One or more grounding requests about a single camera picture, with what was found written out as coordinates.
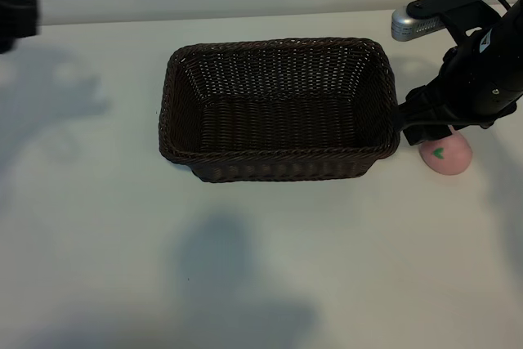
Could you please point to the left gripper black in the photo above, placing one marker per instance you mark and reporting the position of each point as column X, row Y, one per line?
column 18, row 18

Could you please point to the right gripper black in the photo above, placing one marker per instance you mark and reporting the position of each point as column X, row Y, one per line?
column 482, row 81

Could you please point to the pink toy peach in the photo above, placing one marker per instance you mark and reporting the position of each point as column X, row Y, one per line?
column 449, row 159

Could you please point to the dark brown wicker basket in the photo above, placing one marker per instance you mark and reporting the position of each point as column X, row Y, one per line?
column 278, row 120

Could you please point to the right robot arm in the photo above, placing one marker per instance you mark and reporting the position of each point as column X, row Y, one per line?
column 515, row 20

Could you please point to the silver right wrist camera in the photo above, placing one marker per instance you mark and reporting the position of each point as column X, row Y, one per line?
column 408, row 25

